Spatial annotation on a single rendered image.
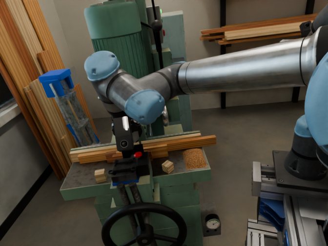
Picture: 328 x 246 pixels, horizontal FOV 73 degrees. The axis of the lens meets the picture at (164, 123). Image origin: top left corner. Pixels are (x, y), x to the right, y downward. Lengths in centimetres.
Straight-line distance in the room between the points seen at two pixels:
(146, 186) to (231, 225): 116
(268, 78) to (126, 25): 49
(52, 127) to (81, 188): 141
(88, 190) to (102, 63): 59
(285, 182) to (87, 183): 78
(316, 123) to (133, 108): 32
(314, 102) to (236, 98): 323
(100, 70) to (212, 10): 270
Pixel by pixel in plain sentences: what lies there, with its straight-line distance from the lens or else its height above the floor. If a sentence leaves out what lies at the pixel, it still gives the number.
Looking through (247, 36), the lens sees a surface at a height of 106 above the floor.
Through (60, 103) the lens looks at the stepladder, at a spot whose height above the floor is 97.
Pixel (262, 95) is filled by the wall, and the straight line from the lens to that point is 354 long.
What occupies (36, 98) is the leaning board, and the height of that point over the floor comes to 90.
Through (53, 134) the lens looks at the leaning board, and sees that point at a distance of 237.
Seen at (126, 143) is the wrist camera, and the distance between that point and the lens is 62.
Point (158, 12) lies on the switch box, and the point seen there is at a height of 145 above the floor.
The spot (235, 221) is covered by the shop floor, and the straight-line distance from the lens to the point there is 188.
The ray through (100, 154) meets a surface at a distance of 104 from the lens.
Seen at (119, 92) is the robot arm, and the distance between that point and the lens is 47.
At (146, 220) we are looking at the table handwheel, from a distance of 86.
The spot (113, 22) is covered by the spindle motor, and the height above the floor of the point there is 146.
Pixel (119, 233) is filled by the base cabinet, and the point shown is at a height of 60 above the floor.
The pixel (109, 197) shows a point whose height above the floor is 83.
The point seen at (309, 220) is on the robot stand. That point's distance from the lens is 103.
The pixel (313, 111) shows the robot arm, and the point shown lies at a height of 139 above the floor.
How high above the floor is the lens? 149
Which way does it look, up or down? 28 degrees down
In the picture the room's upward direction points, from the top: 8 degrees counter-clockwise
